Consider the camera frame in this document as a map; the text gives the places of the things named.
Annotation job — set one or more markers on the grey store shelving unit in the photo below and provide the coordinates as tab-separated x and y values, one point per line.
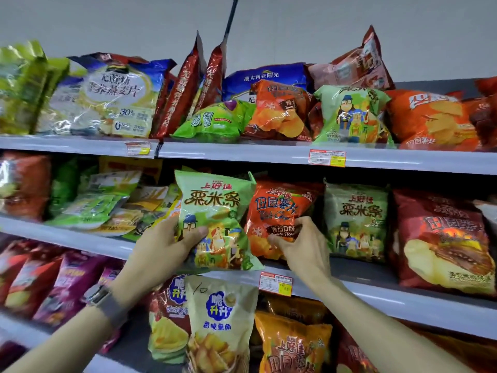
388	159

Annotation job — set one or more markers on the small yellow chip bag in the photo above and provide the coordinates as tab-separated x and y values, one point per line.
473	351

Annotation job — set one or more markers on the large orange tomato chip bag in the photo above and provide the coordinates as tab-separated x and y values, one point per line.
279	205

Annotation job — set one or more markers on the red yellow chips snack bag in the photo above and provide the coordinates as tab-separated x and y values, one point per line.
11	264
35	287

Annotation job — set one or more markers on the yellow white multipack snack bag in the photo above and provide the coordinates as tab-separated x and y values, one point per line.
147	205

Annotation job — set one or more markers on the person's left hand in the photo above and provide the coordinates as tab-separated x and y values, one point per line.
155	260

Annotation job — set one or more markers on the large green chips snack bag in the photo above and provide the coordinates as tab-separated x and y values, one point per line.
64	186

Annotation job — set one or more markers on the red yellow price tag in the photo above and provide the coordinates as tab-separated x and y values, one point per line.
322	158
273	284
136	148

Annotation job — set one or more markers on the person's right hand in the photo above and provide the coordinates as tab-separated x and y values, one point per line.
310	256

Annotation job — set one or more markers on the smartwatch with grey band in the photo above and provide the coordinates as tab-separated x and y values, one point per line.
110	306

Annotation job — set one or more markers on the person's right forearm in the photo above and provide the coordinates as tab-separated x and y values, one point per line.
380	334

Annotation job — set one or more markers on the cream fries print snack bag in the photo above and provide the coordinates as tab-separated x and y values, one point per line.
217	326

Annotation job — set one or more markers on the red white pouch snack bag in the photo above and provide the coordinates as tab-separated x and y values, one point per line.
357	66

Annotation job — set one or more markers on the narrow yellow snack bag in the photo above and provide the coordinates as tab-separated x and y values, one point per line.
299	306

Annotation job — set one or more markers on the green blue cartoon snack bag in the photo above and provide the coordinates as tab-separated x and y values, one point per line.
349	116
217	198
355	217

